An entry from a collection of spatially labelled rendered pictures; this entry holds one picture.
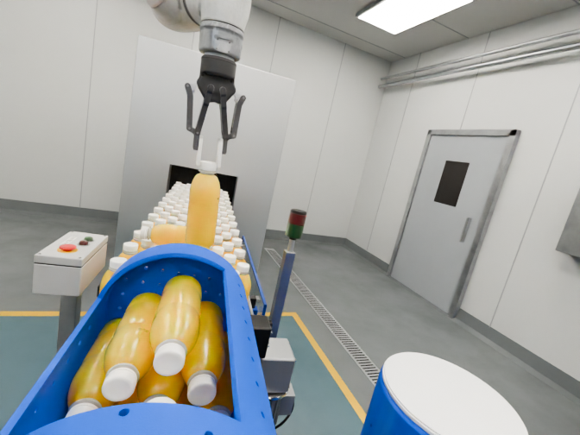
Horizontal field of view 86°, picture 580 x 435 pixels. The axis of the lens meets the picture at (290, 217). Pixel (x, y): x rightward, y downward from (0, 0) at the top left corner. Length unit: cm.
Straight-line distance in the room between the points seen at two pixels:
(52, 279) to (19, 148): 437
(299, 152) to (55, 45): 351
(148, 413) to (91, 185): 487
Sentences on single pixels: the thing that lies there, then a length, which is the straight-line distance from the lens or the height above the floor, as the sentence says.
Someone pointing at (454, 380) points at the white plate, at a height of 104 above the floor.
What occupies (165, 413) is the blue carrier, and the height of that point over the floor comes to 123.
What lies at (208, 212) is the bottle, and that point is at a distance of 74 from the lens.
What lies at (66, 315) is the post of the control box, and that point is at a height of 90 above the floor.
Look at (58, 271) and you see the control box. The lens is 94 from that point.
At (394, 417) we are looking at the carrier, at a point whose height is 100.
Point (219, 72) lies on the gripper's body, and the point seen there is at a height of 158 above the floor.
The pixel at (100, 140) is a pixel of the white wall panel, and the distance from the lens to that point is 502.
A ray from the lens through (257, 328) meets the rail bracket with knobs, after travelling 85.
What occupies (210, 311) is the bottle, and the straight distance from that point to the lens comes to 62.
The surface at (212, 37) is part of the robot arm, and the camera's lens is 73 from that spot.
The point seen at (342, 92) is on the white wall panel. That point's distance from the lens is 570.
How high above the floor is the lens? 145
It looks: 11 degrees down
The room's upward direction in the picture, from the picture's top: 12 degrees clockwise
